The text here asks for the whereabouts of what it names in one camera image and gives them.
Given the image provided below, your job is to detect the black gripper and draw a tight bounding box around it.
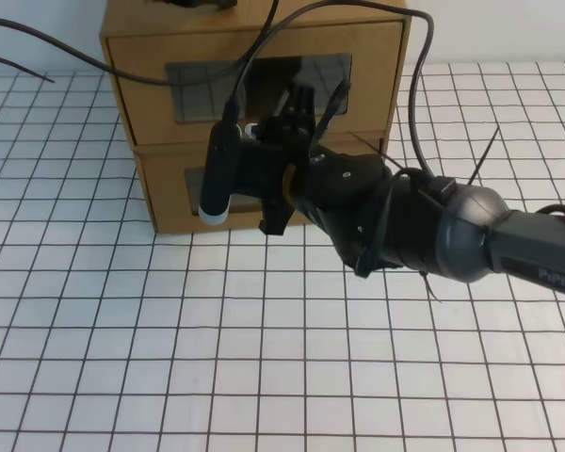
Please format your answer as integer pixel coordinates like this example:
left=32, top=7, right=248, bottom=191
left=258, top=78, right=350, bottom=235

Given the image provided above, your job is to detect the white drawer handle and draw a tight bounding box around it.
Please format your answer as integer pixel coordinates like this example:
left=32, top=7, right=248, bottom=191
left=244, top=122, right=258, bottom=139

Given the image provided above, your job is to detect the brown cardboard drawer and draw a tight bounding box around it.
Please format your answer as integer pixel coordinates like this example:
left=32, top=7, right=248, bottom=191
left=105, top=16, right=409, bottom=146

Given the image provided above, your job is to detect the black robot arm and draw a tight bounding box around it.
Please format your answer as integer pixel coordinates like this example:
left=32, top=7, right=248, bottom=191
left=253, top=83, right=565, bottom=294

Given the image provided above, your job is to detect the lower brown cardboard shoebox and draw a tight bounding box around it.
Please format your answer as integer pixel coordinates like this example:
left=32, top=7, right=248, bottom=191
left=135, top=126, right=388, bottom=234

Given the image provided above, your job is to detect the white grid tablecloth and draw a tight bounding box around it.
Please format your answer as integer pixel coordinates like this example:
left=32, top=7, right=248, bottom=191
left=0, top=73, right=565, bottom=451

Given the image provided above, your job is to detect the dark object atop box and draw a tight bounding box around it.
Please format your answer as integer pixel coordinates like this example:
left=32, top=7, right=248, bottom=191
left=154, top=0, right=237, bottom=9

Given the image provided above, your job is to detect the upper brown cardboard box shell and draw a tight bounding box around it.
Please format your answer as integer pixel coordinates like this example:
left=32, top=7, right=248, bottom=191
left=100, top=1, right=411, bottom=146

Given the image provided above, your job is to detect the black camera cable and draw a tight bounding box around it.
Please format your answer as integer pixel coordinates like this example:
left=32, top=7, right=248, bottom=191
left=0, top=0, right=437, bottom=180

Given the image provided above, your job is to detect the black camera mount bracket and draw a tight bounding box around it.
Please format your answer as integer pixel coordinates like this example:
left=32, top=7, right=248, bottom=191
left=233, top=140, right=291, bottom=200

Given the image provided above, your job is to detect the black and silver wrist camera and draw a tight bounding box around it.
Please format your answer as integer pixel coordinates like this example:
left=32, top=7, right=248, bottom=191
left=199, top=96, right=241, bottom=226

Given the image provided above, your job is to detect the thin black loose cable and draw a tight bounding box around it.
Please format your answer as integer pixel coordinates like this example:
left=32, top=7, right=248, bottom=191
left=0, top=51, right=57, bottom=85

